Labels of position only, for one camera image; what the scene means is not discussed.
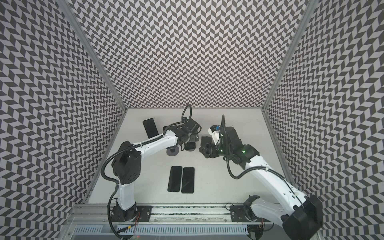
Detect black phone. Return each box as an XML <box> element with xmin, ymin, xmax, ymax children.
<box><xmin>184</xmin><ymin>142</ymin><xmax>197</xmax><ymax>152</ymax></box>
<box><xmin>168</xmin><ymin>166</ymin><xmax>183</xmax><ymax>192</ymax></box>
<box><xmin>143</xmin><ymin>118</ymin><xmax>159</xmax><ymax>139</ymax></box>

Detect phone with teal case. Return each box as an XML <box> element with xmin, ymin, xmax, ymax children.
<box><xmin>181</xmin><ymin>167</ymin><xmax>195</xmax><ymax>194</ymax></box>

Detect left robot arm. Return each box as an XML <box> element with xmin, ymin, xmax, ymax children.
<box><xmin>101</xmin><ymin>118</ymin><xmax>202</xmax><ymax>222</ymax></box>

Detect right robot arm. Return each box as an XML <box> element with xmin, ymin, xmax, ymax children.
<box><xmin>204</xmin><ymin>124</ymin><xmax>324</xmax><ymax>240</ymax></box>

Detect black rectangular phone stand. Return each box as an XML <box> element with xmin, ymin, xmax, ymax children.
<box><xmin>199</xmin><ymin>136</ymin><xmax>212</xmax><ymax>151</ymax></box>

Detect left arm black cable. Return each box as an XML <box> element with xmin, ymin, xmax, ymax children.
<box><xmin>181</xmin><ymin>103</ymin><xmax>193</xmax><ymax>121</ymax></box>

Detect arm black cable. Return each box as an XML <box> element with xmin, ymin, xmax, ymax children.
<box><xmin>220</xmin><ymin>114</ymin><xmax>301</xmax><ymax>205</ymax></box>
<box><xmin>181</xmin><ymin>103</ymin><xmax>193</xmax><ymax>121</ymax></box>

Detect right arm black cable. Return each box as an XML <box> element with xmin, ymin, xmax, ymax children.
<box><xmin>220</xmin><ymin>114</ymin><xmax>301</xmax><ymax>205</ymax></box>

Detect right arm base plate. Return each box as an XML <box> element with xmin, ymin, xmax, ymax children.
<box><xmin>227</xmin><ymin>205</ymin><xmax>270</xmax><ymax>223</ymax></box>

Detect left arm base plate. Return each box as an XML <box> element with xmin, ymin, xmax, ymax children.
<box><xmin>111</xmin><ymin>205</ymin><xmax>153</xmax><ymax>223</ymax></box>

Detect aluminium mounting rail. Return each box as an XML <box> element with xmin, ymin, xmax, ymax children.
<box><xmin>68</xmin><ymin>203</ymin><xmax>319</xmax><ymax>226</ymax></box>

